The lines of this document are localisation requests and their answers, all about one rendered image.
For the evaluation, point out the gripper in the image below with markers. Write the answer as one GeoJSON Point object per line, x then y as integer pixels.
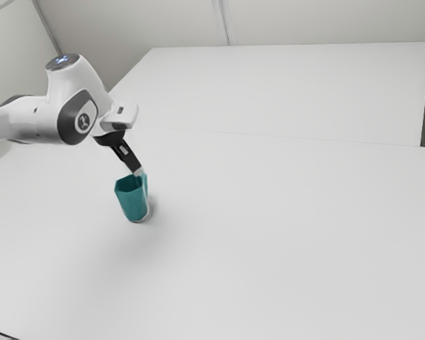
{"type": "Point", "coordinates": [108, 139]}

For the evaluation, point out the teal faceted mug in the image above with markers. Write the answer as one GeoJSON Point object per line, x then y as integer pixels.
{"type": "Point", "coordinates": [132, 202]}

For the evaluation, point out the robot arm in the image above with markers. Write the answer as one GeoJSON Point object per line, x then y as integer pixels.
{"type": "Point", "coordinates": [39, 113]}

